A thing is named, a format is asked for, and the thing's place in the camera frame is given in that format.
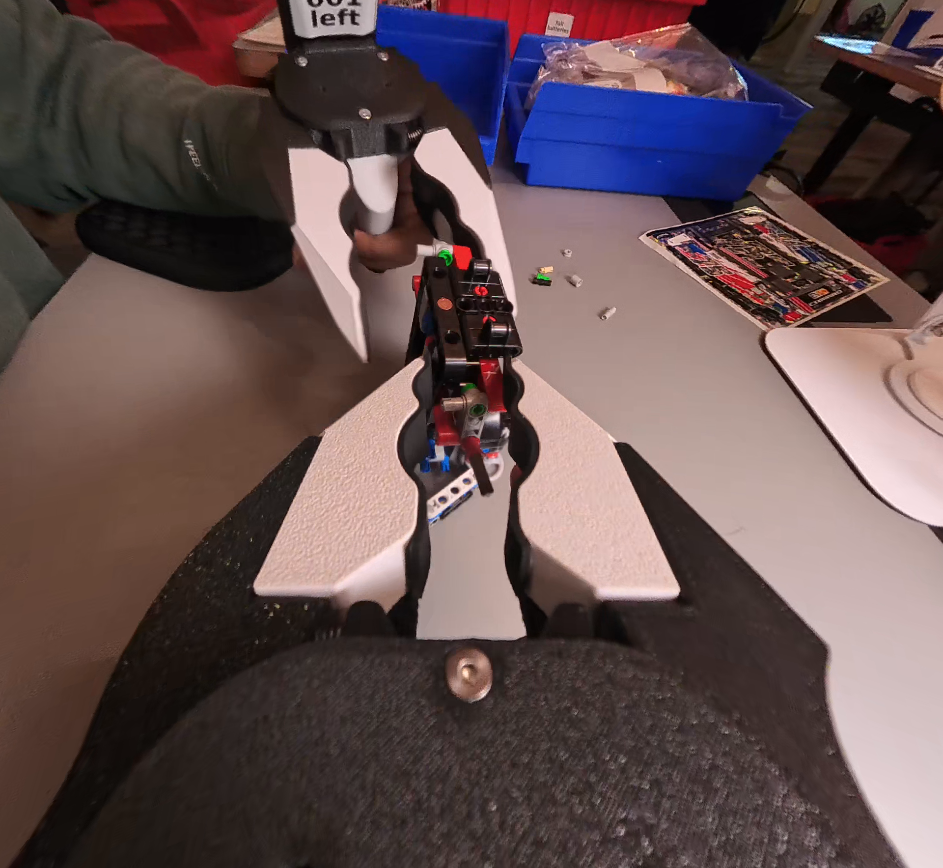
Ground white lego beam blue pins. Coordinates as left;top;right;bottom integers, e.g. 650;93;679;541
423;455;509;526

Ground small blue plastic bin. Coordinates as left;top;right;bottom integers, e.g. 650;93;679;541
376;3;511;167

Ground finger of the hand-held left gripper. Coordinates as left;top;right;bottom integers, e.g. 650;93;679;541
287;144;369;365
411;127;519;318

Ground lego instruction booklet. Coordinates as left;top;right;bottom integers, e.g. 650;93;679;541
639;206;890;330

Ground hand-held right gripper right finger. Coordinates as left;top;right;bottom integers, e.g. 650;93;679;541
504;360;680;637

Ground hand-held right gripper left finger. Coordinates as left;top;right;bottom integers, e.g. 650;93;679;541
254;358;432;637

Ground red plastic bin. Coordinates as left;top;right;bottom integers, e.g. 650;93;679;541
433;0;710;60

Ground clear bag of lego parts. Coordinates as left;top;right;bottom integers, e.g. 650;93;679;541
526;24;750;104

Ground white stand base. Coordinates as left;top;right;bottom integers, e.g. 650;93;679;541
764;315;943;528

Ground large blue plastic bin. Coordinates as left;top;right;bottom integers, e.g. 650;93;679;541
507;34;813;203

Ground wooden desk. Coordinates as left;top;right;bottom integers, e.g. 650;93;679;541
813;34;943;100

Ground person's left forearm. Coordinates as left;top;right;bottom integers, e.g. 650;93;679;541
0;0;296;222

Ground person's left hand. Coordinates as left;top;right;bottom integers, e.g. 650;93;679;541
352;208;432;274

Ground black padded armrest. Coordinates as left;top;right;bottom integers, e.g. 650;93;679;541
74;200;297;292

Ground red black lego vehicle model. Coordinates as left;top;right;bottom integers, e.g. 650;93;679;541
404;242;526;497

